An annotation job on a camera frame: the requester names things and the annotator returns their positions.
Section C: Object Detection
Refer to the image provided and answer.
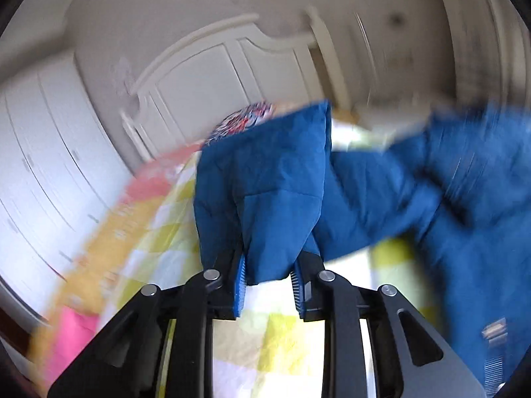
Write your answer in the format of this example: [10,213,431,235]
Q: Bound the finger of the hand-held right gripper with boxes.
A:
[480,318,510,396]

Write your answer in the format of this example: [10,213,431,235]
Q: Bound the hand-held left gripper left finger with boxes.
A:
[47,249,248,398]

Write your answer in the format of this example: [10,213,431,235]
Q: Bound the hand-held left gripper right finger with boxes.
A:
[291,252,487,398]

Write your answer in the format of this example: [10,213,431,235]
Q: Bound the blue quilted jacket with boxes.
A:
[194,100,531,398]

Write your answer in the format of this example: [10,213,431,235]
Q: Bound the yellow checkered blanket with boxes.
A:
[29,112,457,398]

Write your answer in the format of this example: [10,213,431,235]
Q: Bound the colourful patterned pillow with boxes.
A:
[206,103,277,145]

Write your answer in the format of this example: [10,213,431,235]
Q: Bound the white bed headboard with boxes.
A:
[119,13,333,163]

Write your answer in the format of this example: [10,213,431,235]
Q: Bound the white wardrobe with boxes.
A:
[0,47,134,334]

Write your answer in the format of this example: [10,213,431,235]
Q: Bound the white door frame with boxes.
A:
[431,0,531,108]

